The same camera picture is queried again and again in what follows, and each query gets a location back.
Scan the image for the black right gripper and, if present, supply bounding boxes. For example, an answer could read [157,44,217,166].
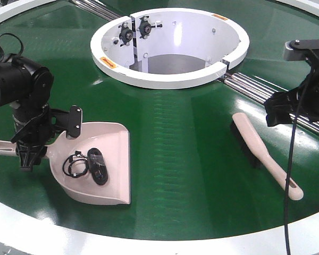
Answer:
[264,51,319,127]

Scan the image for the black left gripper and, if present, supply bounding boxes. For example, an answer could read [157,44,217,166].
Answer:
[11,105,55,172]

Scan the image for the thin black cable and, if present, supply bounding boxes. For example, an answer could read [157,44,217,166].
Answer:
[62,150,90,179]

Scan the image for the pink hand brush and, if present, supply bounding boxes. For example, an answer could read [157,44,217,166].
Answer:
[230,112,304,201]

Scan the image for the pink plastic dustpan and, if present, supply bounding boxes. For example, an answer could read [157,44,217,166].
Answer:
[0,122,131,206]

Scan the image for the black usb cable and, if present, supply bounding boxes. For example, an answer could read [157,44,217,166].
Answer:
[86,147,110,186]

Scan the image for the grey black right arm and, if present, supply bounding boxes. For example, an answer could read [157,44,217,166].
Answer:
[264,49,319,127]

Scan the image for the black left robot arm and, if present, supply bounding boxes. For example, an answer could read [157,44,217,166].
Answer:
[0,35,55,172]

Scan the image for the white outer conveyor rim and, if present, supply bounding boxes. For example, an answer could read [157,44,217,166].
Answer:
[0,1,319,254]

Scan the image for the chrome roller bars right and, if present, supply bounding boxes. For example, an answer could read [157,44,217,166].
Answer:
[218,72,319,136]

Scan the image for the chrome roller bars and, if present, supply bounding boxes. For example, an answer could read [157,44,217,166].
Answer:
[70,0,122,21]
[218,72,319,136]

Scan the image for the orange label rear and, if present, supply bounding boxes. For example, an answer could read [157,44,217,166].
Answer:
[212,13,228,21]

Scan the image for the orange arrow label front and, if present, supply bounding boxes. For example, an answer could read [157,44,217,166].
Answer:
[100,57,117,69]

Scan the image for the chrome roller bars top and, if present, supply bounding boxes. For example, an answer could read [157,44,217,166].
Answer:
[70,0,122,21]

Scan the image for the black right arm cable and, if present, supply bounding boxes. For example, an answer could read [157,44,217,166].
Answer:
[283,66,319,255]

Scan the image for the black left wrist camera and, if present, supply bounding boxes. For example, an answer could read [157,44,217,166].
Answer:
[51,105,82,139]

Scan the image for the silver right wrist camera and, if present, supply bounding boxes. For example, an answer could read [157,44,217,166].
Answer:
[283,39,319,61]

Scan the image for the white central conveyor ring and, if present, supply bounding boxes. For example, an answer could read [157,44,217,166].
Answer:
[90,7,250,90]

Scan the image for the right black bearing mount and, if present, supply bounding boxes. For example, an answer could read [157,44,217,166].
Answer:
[138,16,163,39]

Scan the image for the black bearing mount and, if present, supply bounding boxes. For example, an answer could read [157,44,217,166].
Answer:
[119,22,133,47]
[138,16,163,39]

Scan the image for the left black bearing mount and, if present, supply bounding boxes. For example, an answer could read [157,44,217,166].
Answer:
[119,22,133,47]

